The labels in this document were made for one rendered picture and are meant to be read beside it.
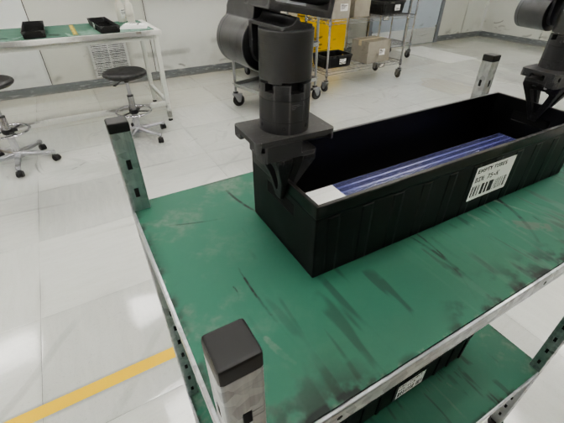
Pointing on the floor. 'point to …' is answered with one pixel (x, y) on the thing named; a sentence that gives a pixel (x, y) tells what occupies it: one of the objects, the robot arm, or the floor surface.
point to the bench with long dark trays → (72, 38)
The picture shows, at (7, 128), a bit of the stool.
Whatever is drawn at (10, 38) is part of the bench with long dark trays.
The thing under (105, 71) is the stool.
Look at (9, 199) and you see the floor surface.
